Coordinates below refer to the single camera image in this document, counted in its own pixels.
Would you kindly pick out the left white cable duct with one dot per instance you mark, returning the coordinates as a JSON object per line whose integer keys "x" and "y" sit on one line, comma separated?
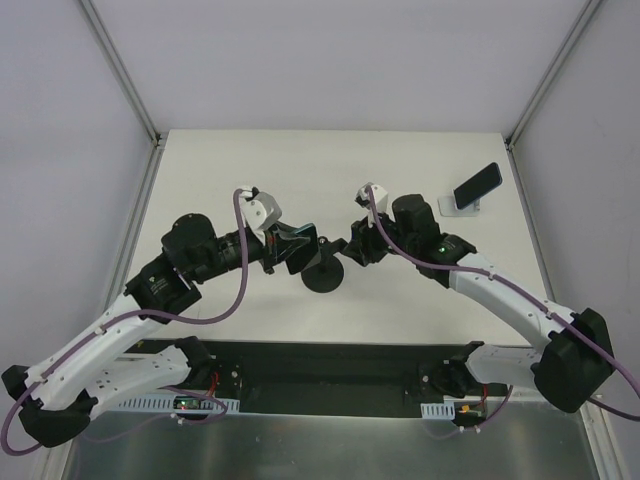
{"x": 172, "y": 403}

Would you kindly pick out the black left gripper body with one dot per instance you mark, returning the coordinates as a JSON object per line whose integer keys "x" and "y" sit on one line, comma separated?
{"x": 272, "y": 245}

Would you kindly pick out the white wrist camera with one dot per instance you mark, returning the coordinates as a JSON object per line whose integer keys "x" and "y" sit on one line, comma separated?
{"x": 374, "y": 198}
{"x": 259, "y": 210}

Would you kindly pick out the white cable duct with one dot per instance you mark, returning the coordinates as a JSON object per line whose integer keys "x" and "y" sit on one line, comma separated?
{"x": 172, "y": 403}
{"x": 444, "y": 411}

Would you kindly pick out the blue smartphone black screen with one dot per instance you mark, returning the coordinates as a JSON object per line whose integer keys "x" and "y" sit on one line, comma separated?
{"x": 479, "y": 185}

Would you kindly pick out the white folding phone stand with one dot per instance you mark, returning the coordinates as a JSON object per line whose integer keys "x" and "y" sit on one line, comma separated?
{"x": 448, "y": 208}

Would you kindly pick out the aluminium frame post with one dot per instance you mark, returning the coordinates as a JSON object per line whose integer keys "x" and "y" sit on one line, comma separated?
{"x": 578, "y": 29}
{"x": 114, "y": 60}

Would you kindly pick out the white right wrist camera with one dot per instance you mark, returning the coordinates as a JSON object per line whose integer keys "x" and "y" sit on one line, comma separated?
{"x": 374, "y": 198}

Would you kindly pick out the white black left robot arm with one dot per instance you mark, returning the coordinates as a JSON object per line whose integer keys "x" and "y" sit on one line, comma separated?
{"x": 57, "y": 399}

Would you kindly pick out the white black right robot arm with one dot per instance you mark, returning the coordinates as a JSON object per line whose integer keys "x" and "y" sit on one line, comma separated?
{"x": 568, "y": 354}

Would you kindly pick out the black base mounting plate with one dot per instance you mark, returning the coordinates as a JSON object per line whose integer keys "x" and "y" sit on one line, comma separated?
{"x": 322, "y": 379}

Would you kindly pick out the right aluminium frame post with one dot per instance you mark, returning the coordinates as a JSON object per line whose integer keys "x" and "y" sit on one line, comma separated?
{"x": 578, "y": 29}

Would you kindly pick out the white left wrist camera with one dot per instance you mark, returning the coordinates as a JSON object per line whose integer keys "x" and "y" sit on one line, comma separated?
{"x": 259, "y": 210}

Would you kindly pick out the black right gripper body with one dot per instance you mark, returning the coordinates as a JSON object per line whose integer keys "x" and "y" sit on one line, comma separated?
{"x": 370, "y": 240}

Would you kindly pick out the black round-base phone holder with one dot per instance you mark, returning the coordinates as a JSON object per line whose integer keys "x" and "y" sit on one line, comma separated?
{"x": 327, "y": 274}

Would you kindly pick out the left aluminium frame post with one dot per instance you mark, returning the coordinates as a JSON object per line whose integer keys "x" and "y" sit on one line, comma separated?
{"x": 114, "y": 60}

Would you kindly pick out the right white cable duct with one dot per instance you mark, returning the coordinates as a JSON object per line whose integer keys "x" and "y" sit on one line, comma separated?
{"x": 444, "y": 411}

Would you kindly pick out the teal smartphone black screen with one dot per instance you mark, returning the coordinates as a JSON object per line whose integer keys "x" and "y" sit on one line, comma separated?
{"x": 306, "y": 249}

